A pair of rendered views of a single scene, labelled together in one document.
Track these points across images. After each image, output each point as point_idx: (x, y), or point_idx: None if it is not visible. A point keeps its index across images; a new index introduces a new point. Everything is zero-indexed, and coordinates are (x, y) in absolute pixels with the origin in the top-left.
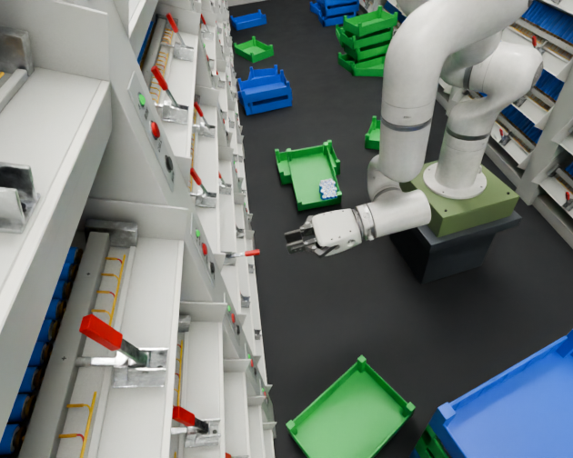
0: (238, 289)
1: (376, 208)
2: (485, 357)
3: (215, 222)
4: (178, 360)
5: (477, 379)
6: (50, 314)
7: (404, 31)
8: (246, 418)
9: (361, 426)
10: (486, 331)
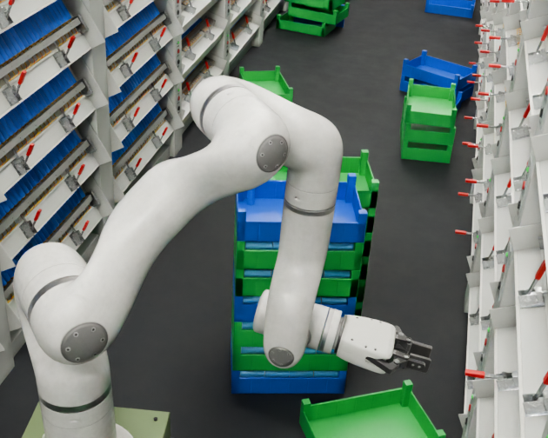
0: (495, 358)
1: (320, 308)
2: (177, 434)
3: (519, 286)
4: None
5: (204, 421)
6: None
7: (331, 124)
8: (496, 279)
9: (357, 432)
10: None
